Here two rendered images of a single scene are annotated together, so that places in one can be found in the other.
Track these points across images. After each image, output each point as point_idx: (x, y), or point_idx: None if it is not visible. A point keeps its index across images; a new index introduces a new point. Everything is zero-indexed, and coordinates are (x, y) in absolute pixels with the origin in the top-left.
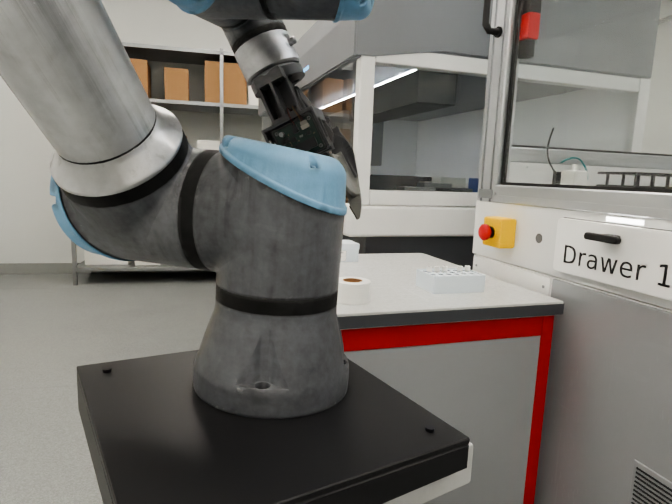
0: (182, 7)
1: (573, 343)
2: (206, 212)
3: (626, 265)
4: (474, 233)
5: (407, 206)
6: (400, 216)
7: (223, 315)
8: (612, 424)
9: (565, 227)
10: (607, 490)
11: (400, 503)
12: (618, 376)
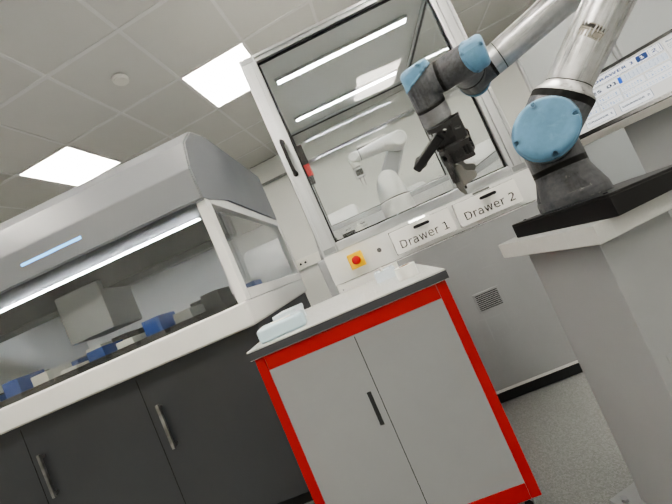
0: (482, 66)
1: None
2: None
3: (430, 231)
4: (331, 275)
5: (261, 295)
6: (263, 302)
7: (586, 162)
8: (457, 292)
9: (395, 234)
10: (470, 318)
11: None
12: (448, 273)
